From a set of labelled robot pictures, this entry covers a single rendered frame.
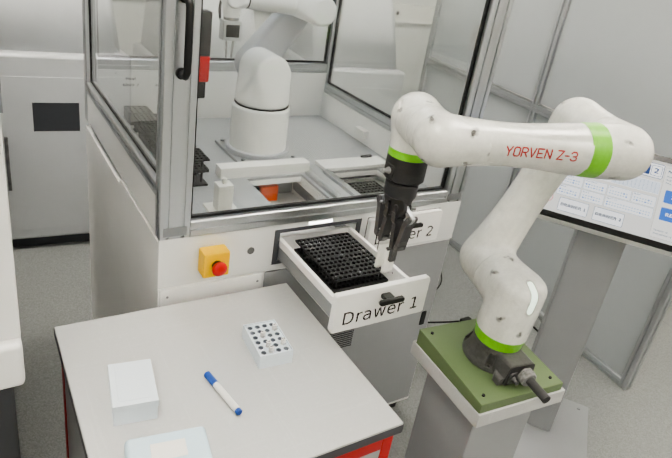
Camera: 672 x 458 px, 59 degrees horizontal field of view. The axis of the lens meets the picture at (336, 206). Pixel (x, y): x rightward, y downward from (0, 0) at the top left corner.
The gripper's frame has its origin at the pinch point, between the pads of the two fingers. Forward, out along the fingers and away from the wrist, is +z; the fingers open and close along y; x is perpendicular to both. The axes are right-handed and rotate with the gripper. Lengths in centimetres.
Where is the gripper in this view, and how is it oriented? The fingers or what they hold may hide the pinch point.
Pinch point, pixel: (385, 256)
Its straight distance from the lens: 142.0
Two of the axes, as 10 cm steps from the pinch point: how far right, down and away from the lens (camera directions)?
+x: 8.5, -1.0, 5.2
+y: 5.1, 4.4, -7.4
